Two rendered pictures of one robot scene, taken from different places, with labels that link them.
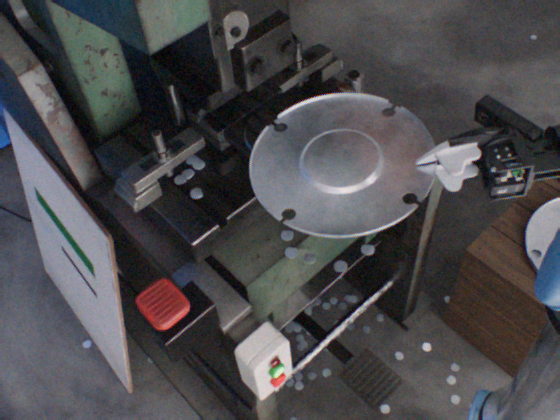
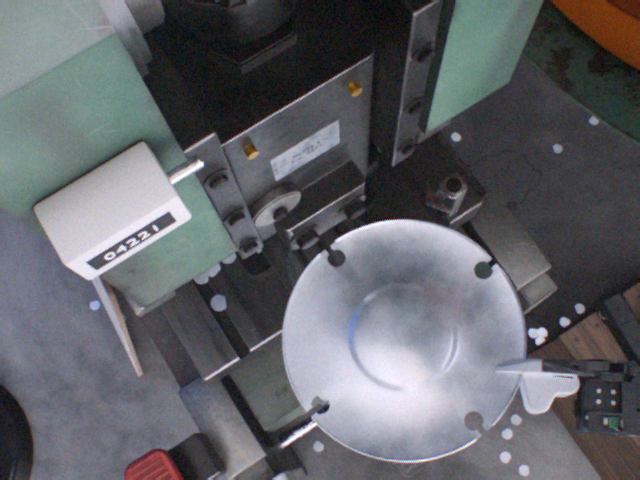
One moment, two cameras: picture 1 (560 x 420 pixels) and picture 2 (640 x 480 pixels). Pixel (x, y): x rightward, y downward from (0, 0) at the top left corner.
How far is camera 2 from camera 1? 0.54 m
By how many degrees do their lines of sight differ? 23
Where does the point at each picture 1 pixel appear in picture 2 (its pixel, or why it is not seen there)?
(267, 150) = (312, 294)
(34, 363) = (33, 317)
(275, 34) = (338, 203)
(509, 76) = not seen: outside the picture
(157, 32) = (156, 292)
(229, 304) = (240, 448)
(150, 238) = (159, 323)
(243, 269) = (264, 404)
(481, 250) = (578, 342)
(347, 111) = (429, 254)
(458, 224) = (575, 231)
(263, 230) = not seen: hidden behind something
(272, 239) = not seen: hidden behind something
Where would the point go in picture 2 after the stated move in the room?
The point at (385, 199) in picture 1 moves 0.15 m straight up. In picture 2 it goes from (443, 414) to (461, 407)
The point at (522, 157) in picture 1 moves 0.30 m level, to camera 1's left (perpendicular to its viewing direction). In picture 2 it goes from (626, 418) to (352, 396)
